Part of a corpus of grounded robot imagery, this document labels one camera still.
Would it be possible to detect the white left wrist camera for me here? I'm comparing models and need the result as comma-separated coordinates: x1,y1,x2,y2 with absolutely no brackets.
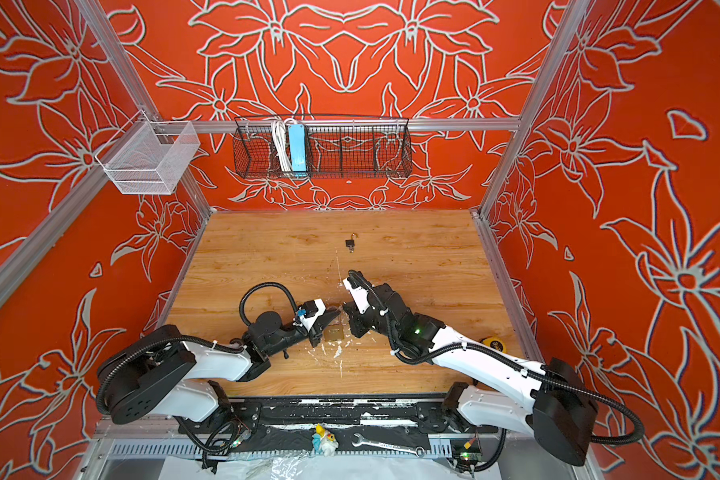
296,299,326,331

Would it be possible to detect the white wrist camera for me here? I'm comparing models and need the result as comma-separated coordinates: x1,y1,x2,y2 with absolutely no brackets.
296,299,326,331
343,277,370,314

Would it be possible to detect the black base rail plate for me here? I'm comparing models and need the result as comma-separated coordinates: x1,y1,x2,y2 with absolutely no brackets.
179,394,497,435

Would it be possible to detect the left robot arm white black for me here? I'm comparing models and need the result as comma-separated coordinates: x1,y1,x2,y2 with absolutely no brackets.
95,282,340,425

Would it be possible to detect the silver wrench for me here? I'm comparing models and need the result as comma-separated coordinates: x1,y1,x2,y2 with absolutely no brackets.
352,433,426,458

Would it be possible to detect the black wire basket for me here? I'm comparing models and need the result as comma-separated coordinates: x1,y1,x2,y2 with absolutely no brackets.
232,115,413,180

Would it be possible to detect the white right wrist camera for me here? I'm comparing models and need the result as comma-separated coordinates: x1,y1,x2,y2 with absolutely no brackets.
343,277,370,314

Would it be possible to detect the yellow tape measure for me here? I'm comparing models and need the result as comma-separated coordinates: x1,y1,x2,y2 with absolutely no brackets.
481,337,508,353

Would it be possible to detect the brass padlock with steel shackle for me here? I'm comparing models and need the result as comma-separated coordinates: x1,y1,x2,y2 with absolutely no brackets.
323,325,345,342

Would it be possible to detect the clear plastic bin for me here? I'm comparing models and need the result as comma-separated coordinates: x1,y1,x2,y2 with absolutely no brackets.
97,120,200,195

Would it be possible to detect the small toy figure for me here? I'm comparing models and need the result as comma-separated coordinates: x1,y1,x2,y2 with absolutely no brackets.
312,424,339,456

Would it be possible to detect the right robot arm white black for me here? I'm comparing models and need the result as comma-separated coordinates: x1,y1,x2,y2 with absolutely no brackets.
343,270,645,466

